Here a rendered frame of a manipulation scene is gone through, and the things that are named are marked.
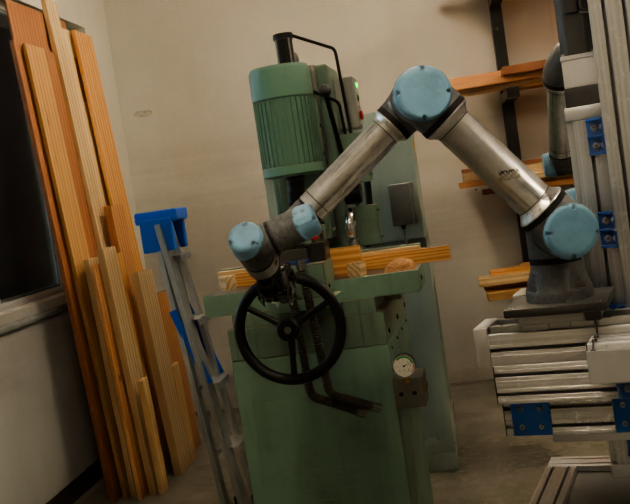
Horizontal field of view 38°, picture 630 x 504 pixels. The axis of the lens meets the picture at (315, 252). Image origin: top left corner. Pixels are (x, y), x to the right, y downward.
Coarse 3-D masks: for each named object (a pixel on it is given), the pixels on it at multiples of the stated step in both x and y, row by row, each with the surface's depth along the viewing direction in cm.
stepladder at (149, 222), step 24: (144, 216) 336; (168, 216) 335; (144, 240) 335; (168, 240) 334; (168, 264) 334; (168, 288) 336; (192, 288) 349; (192, 312) 354; (192, 336) 334; (192, 360) 339; (216, 360) 354; (192, 384) 337; (216, 408) 337; (216, 432) 336; (216, 456) 340; (240, 456) 353; (216, 480) 338; (240, 480) 340
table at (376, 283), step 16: (368, 272) 256; (400, 272) 245; (416, 272) 244; (240, 288) 265; (336, 288) 249; (352, 288) 248; (368, 288) 247; (384, 288) 246; (400, 288) 245; (416, 288) 245; (208, 304) 256; (224, 304) 255; (256, 304) 253; (272, 304) 242; (288, 304) 242; (304, 304) 241
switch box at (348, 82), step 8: (336, 80) 287; (344, 80) 287; (352, 80) 287; (336, 88) 287; (344, 88) 287; (352, 88) 286; (336, 96) 288; (352, 96) 287; (352, 104) 287; (344, 112) 288; (352, 112) 287; (344, 120) 288; (352, 120) 287; (360, 120) 291; (352, 128) 288; (360, 128) 294
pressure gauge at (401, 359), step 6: (402, 354) 240; (408, 354) 242; (396, 360) 241; (402, 360) 241; (408, 360) 241; (414, 360) 241; (396, 366) 241; (402, 366) 241; (408, 366) 241; (414, 366) 240; (396, 372) 241; (402, 372) 241; (408, 372) 241; (408, 378) 243
